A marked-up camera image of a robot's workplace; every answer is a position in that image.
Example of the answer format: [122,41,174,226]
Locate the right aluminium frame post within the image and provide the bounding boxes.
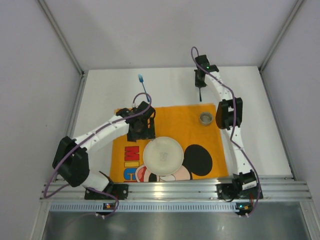
[258,0,307,71]

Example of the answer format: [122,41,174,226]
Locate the aluminium mounting rail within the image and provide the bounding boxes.
[39,175,313,201]

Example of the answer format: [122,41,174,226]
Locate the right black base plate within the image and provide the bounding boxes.
[216,183,259,202]

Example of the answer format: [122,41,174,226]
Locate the left aluminium frame post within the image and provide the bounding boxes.
[34,0,85,75]

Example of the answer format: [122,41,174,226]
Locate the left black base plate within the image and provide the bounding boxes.
[84,183,129,200]

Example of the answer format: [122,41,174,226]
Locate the aluminium frame post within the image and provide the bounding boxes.
[34,0,85,75]
[258,0,307,71]

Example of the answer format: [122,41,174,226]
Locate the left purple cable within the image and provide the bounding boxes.
[43,92,153,217]

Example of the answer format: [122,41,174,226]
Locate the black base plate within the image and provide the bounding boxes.
[84,183,129,200]
[216,183,259,202]

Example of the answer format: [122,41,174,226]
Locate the perforated grey cable duct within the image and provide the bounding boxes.
[49,202,252,213]

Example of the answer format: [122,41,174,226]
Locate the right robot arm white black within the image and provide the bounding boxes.
[192,55,261,201]

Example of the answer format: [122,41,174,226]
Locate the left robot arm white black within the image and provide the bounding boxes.
[52,101,156,195]

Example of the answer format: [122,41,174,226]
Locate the cream round plate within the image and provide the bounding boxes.
[143,136,184,176]

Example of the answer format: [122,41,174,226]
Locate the small grey metal cup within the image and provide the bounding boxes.
[199,112,213,126]

